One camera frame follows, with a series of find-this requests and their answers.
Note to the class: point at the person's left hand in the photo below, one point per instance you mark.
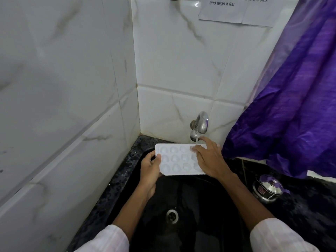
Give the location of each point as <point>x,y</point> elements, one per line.
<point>149,173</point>

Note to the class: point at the person's right hand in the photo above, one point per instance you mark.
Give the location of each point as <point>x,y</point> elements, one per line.
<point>210,162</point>

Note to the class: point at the white ice tray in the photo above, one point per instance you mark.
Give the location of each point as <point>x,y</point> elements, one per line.
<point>176,161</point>

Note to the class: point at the steel pot with purple lid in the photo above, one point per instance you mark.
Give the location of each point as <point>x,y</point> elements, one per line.
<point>269,190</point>

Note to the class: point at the person's right forearm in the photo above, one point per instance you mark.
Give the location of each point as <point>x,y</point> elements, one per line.
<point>249,202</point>

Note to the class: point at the person's left forearm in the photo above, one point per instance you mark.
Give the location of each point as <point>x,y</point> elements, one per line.
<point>131,209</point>

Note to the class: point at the steel tap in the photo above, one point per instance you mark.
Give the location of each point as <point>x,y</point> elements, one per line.
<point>200,124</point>

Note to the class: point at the black sink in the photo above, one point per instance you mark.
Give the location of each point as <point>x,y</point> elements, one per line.
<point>197,220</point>

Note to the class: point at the purple curtain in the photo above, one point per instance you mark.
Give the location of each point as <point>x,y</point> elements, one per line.
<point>288,102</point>

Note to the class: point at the white shirt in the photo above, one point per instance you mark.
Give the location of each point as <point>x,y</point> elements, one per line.
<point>281,237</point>

